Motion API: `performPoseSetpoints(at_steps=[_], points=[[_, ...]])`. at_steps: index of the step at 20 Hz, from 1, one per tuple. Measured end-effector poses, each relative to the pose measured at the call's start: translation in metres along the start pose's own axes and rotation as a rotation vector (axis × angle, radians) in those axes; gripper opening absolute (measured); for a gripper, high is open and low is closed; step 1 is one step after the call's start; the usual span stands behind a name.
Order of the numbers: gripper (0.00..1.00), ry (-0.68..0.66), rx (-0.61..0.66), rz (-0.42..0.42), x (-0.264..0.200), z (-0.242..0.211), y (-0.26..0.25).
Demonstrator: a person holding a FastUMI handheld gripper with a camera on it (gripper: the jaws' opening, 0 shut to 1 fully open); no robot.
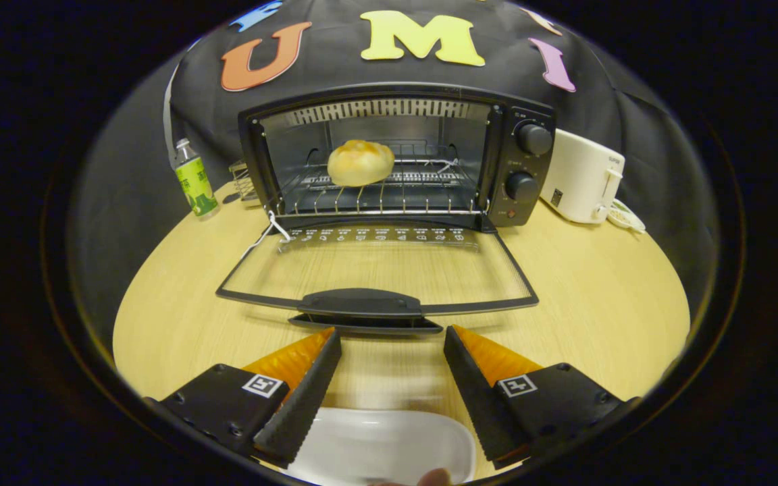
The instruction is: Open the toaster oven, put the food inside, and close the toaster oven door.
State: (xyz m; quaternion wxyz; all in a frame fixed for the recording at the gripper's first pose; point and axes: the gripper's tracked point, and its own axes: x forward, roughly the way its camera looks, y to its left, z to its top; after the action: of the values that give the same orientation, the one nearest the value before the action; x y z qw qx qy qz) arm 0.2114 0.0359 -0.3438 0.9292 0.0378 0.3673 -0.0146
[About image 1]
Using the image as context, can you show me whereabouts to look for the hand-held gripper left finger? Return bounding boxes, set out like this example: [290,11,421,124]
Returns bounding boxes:
[158,327,342,466]

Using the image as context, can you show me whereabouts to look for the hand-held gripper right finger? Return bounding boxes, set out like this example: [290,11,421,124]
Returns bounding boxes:
[443,325,640,470]

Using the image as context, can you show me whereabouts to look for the black toaster oven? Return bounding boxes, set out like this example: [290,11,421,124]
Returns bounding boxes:
[215,82,557,336]

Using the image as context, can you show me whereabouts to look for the golden bread roll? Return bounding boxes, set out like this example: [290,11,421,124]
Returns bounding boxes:
[327,140,395,188]

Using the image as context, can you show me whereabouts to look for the white slot toaster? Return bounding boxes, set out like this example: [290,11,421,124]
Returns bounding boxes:
[541,128,626,224]

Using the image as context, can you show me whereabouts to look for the white rectangular plate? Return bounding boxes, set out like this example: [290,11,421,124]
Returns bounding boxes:
[286,407,476,486]

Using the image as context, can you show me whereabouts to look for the small white dish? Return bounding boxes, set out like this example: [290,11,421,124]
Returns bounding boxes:
[606,199,646,234]

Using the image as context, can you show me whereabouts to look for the green label plastic bottle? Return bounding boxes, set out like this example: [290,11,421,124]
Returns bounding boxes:
[174,138,220,220]

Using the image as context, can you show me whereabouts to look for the small wire basket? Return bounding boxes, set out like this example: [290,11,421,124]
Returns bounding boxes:
[229,160,259,202]

